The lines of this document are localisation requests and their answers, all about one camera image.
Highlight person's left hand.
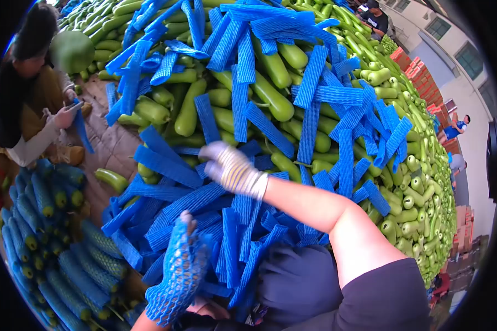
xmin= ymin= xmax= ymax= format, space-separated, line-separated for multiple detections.
xmin=165 ymin=210 xmax=211 ymax=308

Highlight person's right hand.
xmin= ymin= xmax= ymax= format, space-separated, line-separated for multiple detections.
xmin=199 ymin=142 xmax=270 ymax=201

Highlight person's left fingers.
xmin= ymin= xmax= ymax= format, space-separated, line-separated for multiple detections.
xmin=178 ymin=210 xmax=199 ymax=237

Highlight person's right fingers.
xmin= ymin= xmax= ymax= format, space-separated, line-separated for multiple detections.
xmin=199 ymin=142 xmax=237 ymax=176

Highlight stretched blue foam net sleeve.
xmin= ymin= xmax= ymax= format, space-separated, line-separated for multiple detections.
xmin=145 ymin=211 xmax=214 ymax=327

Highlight pile of blue foam nets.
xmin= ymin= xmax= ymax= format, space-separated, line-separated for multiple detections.
xmin=101 ymin=0 xmax=415 ymax=323

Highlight pile of green gourds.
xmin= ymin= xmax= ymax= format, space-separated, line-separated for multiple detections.
xmin=58 ymin=0 xmax=458 ymax=288

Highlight single bare green gourd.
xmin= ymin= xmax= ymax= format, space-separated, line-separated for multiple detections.
xmin=94 ymin=168 xmax=130 ymax=194

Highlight brown quilted mat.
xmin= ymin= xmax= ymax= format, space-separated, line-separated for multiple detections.
xmin=72 ymin=74 xmax=150 ymax=226

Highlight pile of net-wrapped gourds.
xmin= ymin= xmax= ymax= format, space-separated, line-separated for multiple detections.
xmin=0 ymin=159 xmax=150 ymax=331

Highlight person's legs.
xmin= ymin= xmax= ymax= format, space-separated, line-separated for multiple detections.
xmin=255 ymin=244 xmax=344 ymax=325

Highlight blue foam net strip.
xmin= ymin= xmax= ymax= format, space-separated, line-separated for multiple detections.
xmin=72 ymin=98 xmax=95 ymax=154

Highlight person's body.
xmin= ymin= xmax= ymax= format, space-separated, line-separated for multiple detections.
xmin=178 ymin=182 xmax=433 ymax=331

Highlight stack of red cartons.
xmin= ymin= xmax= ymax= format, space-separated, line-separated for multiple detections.
xmin=389 ymin=46 xmax=461 ymax=154

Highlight window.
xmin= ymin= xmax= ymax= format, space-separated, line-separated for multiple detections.
xmin=453 ymin=41 xmax=485 ymax=81
xmin=424 ymin=17 xmax=452 ymax=41

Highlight stack of brown cartons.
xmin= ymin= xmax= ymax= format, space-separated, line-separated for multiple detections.
xmin=447 ymin=205 xmax=491 ymax=265

